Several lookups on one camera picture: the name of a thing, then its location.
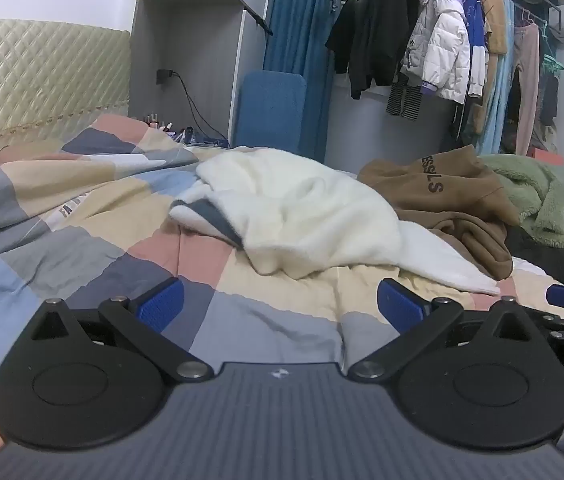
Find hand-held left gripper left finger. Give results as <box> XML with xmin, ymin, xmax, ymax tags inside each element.
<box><xmin>29</xmin><ymin>276</ymin><xmax>214</xmax><ymax>385</ymax></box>

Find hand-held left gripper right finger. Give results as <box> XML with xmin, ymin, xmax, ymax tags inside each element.
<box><xmin>346</xmin><ymin>277</ymin><xmax>534</xmax><ymax>385</ymax></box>

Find white blue-striped fleece sweater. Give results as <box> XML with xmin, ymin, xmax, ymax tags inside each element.
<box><xmin>168</xmin><ymin>147</ymin><xmax>502</xmax><ymax>297</ymax></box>

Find teal clothes hanger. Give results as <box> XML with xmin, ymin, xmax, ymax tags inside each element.
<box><xmin>539</xmin><ymin>20</ymin><xmax>564</xmax><ymax>73</ymax></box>

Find dark cloth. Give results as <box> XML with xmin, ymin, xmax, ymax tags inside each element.
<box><xmin>504</xmin><ymin>225</ymin><xmax>564</xmax><ymax>293</ymax></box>

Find checkered pastel quilt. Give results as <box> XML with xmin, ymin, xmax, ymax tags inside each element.
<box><xmin>0</xmin><ymin>112</ymin><xmax>564</xmax><ymax>466</ymax></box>

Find green fleece jacket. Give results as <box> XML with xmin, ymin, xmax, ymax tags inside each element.
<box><xmin>477</xmin><ymin>154</ymin><xmax>564</xmax><ymax>251</ymax></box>

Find brown hoodie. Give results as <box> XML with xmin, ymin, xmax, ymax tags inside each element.
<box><xmin>358</xmin><ymin>145</ymin><xmax>522</xmax><ymax>282</ymax></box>

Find red box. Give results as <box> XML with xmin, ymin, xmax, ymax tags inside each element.
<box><xmin>532</xmin><ymin>147</ymin><xmax>564</xmax><ymax>166</ymax></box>

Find cluster of small bottles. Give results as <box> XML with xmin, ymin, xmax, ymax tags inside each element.
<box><xmin>143</xmin><ymin>112</ymin><xmax>175</xmax><ymax>133</ymax></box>

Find dark hanging garment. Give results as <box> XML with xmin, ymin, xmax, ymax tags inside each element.
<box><xmin>539</xmin><ymin>74</ymin><xmax>560</xmax><ymax>128</ymax></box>

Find striped hanging garment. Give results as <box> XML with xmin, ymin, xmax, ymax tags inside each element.
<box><xmin>386</xmin><ymin>76</ymin><xmax>423</xmax><ymax>121</ymax></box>

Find pink hanging pants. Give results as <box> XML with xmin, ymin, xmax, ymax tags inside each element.
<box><xmin>512</xmin><ymin>20</ymin><xmax>543</xmax><ymax>158</ymax></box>

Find white puffer jacket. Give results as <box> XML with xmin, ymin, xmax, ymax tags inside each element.
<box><xmin>401</xmin><ymin>0</ymin><xmax>472</xmax><ymax>106</ymax></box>

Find beige quilted headboard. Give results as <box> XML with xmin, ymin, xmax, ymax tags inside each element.
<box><xmin>0</xmin><ymin>19</ymin><xmax>131</xmax><ymax>178</ymax></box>

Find black hanging shirt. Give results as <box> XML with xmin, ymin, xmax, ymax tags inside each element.
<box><xmin>324</xmin><ymin>0</ymin><xmax>363</xmax><ymax>76</ymax></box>

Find black hanging jacket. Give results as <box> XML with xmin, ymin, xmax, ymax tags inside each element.
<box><xmin>347</xmin><ymin>0</ymin><xmax>420</xmax><ymax>101</ymax></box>

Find tan hanging hoodie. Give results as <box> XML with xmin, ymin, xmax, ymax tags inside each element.
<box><xmin>476</xmin><ymin>0</ymin><xmax>511</xmax><ymax>111</ymax></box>

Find blue and white hanging garment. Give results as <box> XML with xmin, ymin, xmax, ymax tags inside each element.
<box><xmin>459</xmin><ymin>0</ymin><xmax>488</xmax><ymax>98</ymax></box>

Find grey bedside cabinet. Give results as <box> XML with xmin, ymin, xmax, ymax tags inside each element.
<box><xmin>129</xmin><ymin>0</ymin><xmax>283</xmax><ymax>148</ymax></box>

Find blue curtain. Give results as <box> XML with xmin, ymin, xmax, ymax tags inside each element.
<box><xmin>262</xmin><ymin>0</ymin><xmax>348</xmax><ymax>161</ymax></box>

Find black cable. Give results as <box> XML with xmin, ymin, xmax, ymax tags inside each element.
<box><xmin>172</xmin><ymin>72</ymin><xmax>228</xmax><ymax>143</ymax></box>

